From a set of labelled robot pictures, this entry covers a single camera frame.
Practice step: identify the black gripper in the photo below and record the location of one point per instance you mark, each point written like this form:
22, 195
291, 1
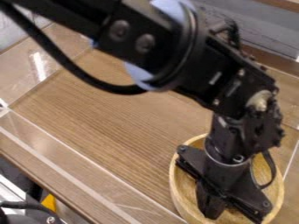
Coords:
224, 184

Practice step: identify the clear acrylic tray wall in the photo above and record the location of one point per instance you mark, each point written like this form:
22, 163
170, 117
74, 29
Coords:
100, 196

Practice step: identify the black metal base with screw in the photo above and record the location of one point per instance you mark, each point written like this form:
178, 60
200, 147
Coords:
22, 213

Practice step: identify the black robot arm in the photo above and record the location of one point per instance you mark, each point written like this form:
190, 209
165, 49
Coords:
176, 53

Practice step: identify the brown wooden bowl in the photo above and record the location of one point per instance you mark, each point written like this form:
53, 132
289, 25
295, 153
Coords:
182, 192

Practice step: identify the yellow tag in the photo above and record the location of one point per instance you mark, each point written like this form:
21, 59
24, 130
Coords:
49, 202

